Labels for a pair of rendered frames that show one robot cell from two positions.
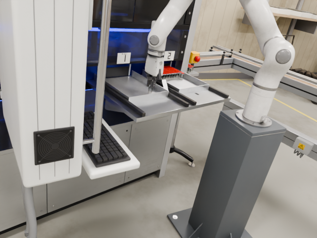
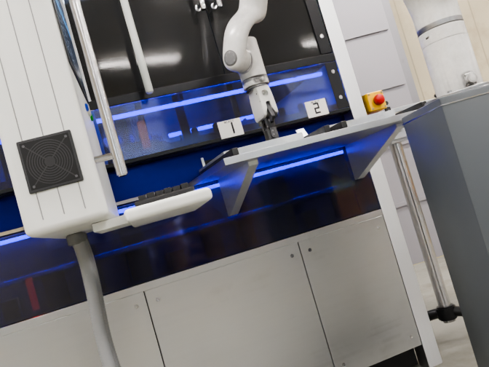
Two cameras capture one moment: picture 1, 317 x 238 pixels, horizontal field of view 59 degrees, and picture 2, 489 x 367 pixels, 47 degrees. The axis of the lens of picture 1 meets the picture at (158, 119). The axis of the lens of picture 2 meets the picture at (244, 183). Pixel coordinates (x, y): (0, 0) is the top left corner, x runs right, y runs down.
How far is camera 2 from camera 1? 0.95 m
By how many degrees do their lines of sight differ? 39
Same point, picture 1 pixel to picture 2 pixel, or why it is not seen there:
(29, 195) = (102, 344)
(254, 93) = (424, 46)
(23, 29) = not seen: outside the picture
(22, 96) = not seen: outside the picture
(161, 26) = (230, 34)
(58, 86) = (32, 78)
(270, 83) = (434, 12)
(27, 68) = not seen: outside the picture
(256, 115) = (450, 78)
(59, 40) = (19, 25)
